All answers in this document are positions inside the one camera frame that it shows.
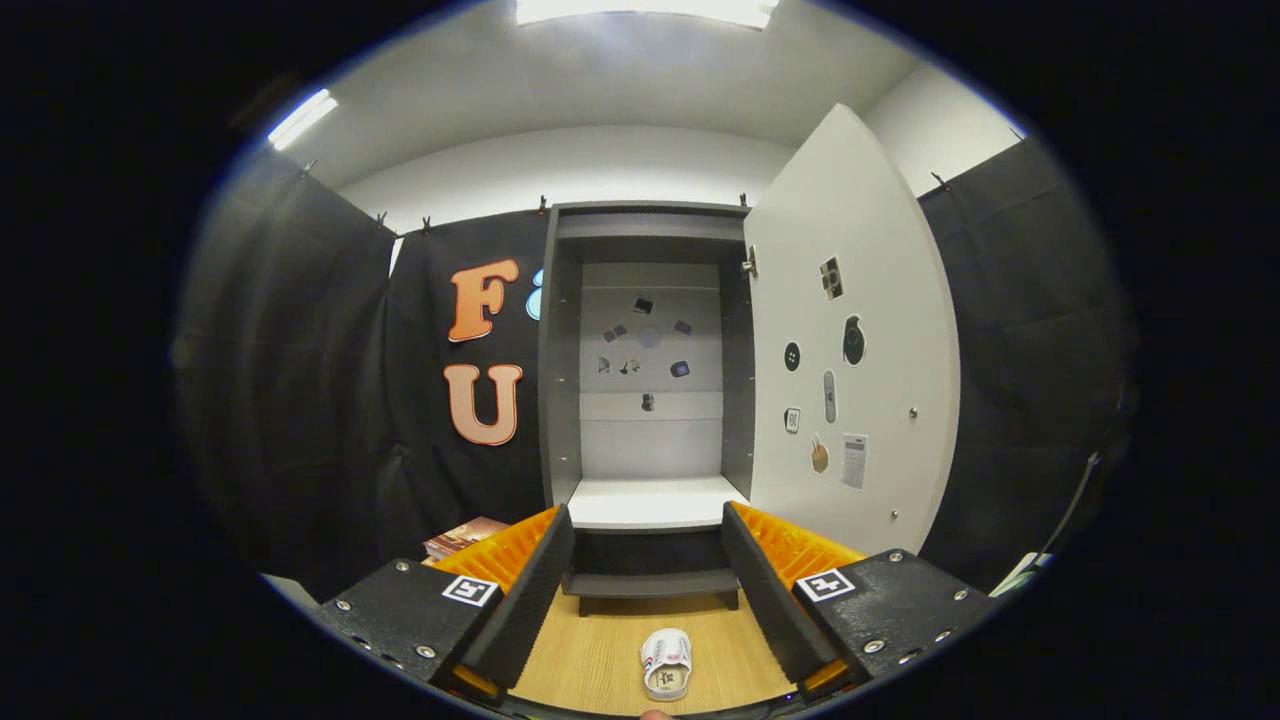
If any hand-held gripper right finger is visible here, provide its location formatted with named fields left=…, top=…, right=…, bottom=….
left=721, top=500, right=1001, bottom=701

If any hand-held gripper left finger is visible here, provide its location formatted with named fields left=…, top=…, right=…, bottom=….
left=315, top=503, right=576, bottom=706

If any white shoe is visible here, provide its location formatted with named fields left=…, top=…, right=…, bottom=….
left=640, top=628, right=693, bottom=703

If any grey shoe cabinet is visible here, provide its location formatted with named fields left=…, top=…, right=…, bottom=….
left=538, top=200, right=758, bottom=616

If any beige shoe cabinet door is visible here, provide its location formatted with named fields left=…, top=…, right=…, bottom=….
left=742, top=103, right=963, bottom=558

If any brown book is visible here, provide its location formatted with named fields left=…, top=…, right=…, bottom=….
left=422, top=516, right=511, bottom=563

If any white flat object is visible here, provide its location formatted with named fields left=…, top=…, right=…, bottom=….
left=990, top=552, right=1053, bottom=597

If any black backdrop cloth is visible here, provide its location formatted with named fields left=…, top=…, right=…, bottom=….
left=175, top=135, right=1136, bottom=601

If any thin dark stand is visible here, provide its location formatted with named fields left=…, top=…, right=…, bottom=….
left=1040, top=452, right=1101, bottom=561

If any row of black cloth clips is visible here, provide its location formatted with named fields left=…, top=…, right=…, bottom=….
left=300, top=160, right=951, bottom=236

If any narrow ceiling light panel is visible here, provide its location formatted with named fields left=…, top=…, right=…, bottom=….
left=266, top=88, right=339, bottom=151

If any wide ceiling light panel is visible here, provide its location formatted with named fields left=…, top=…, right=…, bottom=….
left=515, top=0, right=781, bottom=29

